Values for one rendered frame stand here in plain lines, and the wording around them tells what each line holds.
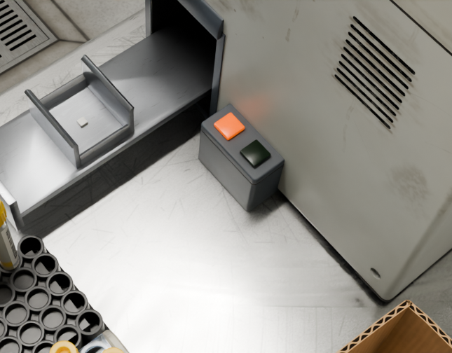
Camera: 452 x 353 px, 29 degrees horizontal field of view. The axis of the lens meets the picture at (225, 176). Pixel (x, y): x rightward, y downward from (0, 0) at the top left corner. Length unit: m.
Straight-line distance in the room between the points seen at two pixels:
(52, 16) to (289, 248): 1.29
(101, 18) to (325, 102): 1.35
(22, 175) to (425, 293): 0.29
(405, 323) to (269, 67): 0.18
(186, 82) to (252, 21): 0.12
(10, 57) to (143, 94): 1.18
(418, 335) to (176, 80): 0.27
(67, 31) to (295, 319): 1.30
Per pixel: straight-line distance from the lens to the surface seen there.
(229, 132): 0.62
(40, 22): 1.86
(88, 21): 1.85
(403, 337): 0.51
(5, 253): 0.58
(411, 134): 0.48
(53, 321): 0.60
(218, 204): 0.65
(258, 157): 0.61
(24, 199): 0.61
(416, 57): 0.44
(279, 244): 0.64
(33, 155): 0.63
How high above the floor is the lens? 1.45
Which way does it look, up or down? 61 degrees down
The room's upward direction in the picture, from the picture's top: 9 degrees clockwise
